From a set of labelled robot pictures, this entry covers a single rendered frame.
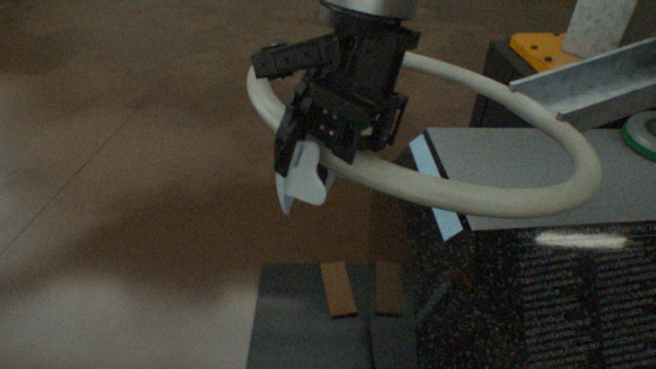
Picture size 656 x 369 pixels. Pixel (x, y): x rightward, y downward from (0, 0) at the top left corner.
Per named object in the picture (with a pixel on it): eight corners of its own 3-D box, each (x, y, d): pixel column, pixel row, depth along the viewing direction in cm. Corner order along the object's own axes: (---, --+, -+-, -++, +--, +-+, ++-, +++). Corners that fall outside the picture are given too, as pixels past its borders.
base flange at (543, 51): (506, 43, 171) (509, 30, 168) (621, 42, 171) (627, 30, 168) (558, 93, 132) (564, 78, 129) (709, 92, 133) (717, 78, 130)
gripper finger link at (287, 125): (274, 180, 38) (304, 92, 35) (264, 172, 39) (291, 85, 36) (305, 175, 42) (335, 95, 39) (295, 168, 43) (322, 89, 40)
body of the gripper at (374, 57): (346, 173, 35) (385, 31, 29) (278, 131, 39) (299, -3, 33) (392, 150, 41) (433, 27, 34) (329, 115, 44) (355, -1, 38)
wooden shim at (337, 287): (320, 266, 168) (319, 264, 167) (344, 263, 169) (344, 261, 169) (331, 318, 149) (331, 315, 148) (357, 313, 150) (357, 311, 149)
